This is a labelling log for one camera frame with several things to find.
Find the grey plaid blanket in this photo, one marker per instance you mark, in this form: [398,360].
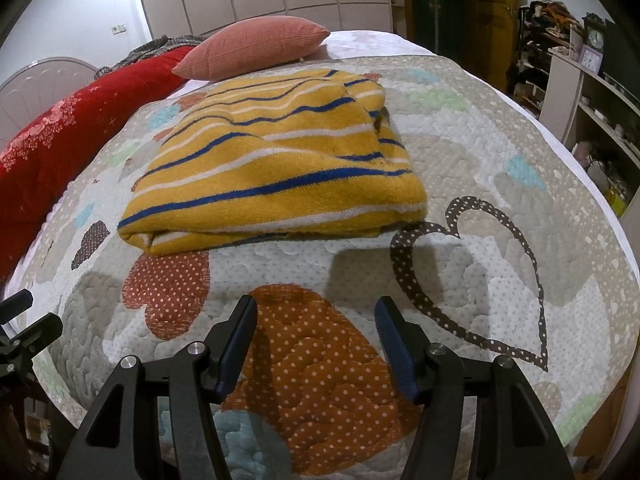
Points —
[165,42]

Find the pink ribbed pillow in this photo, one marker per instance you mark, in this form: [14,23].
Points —
[250,45]

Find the red floral duvet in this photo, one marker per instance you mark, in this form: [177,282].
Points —
[50,145]

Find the green mantel clock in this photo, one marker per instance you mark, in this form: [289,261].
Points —
[595,37]

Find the round padded headboard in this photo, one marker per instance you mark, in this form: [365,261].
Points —
[40,85]

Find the heart-patterned quilt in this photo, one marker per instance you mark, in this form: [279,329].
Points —
[500,270]

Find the small purple clock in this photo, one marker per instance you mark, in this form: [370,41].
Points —
[589,59]

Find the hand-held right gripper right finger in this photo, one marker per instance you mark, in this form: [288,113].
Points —
[400,360]

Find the yellow striped sweater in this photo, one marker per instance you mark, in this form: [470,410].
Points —
[280,160]

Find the wall switch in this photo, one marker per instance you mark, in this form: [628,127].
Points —
[118,29]

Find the black television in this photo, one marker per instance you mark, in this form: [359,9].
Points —
[611,55]

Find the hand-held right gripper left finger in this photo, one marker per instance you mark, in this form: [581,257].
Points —
[237,355]

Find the white shelf unit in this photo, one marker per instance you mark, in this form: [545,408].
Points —
[565,95]

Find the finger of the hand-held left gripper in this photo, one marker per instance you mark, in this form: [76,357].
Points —
[15,306]
[40,330]

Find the yellow wooden door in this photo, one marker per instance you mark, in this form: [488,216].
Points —
[495,20]

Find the cluttered shoe rack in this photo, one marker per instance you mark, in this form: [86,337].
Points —
[545,25]

